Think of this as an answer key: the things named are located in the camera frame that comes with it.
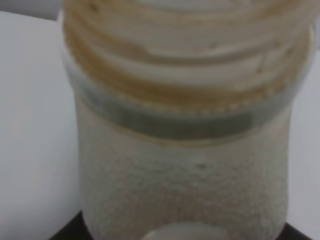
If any pink labelled drink bottle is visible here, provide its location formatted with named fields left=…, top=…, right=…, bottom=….
left=59, top=0, right=320, bottom=240

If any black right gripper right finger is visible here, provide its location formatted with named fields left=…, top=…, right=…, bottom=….
left=276, top=223, right=312, bottom=240

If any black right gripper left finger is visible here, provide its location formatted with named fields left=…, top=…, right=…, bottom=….
left=49, top=211, right=93, bottom=240

